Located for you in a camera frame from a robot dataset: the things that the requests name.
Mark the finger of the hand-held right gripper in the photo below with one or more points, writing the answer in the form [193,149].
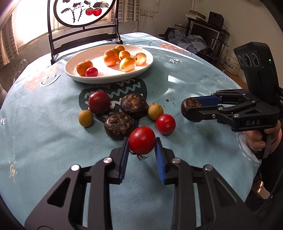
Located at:
[209,100]
[205,115]

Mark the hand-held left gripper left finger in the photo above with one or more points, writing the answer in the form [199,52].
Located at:
[122,160]

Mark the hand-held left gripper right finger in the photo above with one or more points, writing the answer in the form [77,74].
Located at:
[160,164]

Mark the dark water chestnut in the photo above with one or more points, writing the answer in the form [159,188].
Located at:
[192,104]
[118,125]
[134,105]

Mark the red cherry tomato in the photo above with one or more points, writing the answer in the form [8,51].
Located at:
[165,124]
[141,139]
[91,72]

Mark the yellow loquat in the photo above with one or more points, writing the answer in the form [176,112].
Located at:
[140,59]

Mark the green yellow round fruit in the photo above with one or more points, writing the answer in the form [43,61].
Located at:
[127,64]

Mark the white round plate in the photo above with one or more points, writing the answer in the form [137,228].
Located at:
[101,67]

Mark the round orange fruit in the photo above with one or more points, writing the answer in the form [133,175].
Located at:
[124,55]
[120,48]
[115,50]

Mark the large orange tangerine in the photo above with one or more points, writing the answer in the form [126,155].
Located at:
[109,58]

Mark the person's right hand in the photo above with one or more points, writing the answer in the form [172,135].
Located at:
[255,139]

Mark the white plastic bucket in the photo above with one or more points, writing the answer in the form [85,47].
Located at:
[232,63]

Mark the light blue printed tablecloth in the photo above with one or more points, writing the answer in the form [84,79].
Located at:
[199,73]

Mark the brown longan right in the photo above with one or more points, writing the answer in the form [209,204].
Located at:
[155,111]

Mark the brown longan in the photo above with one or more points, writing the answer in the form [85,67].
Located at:
[86,118]
[155,111]

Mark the brown longan left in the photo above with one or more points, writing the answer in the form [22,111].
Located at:
[86,118]

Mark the dark red tomato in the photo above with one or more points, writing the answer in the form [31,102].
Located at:
[99,102]

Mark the pile of blue clothes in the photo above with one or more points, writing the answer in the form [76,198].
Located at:
[190,41]

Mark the black monitor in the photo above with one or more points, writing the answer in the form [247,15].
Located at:
[203,33]

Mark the black speaker box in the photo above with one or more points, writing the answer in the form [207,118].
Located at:
[216,18]

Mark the brick pattern curtain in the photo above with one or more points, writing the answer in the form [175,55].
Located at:
[130,11]
[8,46]

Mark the black chair with painted back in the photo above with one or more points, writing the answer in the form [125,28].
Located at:
[75,13]

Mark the bright window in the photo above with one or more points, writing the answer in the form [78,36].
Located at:
[28,24]

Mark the white wall outlet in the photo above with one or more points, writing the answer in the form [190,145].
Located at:
[147,12]

